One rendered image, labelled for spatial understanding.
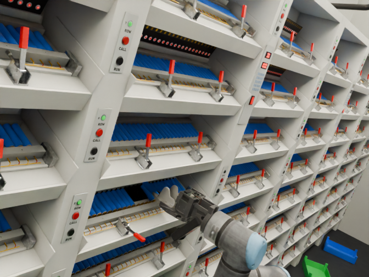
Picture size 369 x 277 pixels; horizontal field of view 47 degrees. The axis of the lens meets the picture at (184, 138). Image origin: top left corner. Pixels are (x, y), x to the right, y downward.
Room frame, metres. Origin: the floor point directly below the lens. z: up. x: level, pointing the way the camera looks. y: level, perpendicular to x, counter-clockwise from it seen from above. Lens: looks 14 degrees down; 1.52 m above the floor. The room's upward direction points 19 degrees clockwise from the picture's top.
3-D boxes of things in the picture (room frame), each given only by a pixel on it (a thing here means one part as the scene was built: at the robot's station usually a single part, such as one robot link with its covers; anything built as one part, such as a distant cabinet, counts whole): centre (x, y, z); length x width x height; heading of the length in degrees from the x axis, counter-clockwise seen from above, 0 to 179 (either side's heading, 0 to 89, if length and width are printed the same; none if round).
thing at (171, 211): (1.18, -0.03, 1.02); 0.09 x 0.05 x 0.02; 64
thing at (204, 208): (1.17, -0.10, 1.04); 0.12 x 0.08 x 0.09; 60
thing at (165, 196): (1.20, 0.00, 1.04); 0.09 x 0.03 x 0.06; 64
